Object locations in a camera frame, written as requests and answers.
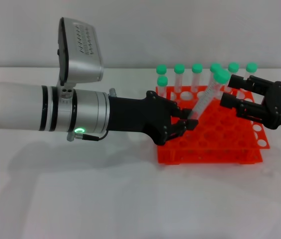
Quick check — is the green-capped clear test tube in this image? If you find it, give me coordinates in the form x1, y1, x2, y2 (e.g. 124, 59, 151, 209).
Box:
207, 63, 222, 88
156, 64, 168, 78
223, 62, 240, 95
245, 62, 258, 78
174, 64, 186, 102
157, 76, 169, 98
191, 63, 203, 100
188, 69, 230, 120

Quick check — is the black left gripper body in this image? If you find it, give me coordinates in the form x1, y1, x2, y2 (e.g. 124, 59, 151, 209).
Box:
108, 91, 180, 146

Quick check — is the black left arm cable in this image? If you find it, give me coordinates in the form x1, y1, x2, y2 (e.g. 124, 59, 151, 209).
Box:
67, 131, 110, 142

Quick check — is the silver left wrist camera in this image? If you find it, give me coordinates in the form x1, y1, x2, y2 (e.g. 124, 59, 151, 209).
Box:
56, 16, 105, 88

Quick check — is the orange plastic test tube rack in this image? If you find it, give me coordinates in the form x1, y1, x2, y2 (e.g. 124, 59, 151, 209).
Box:
155, 85, 272, 165

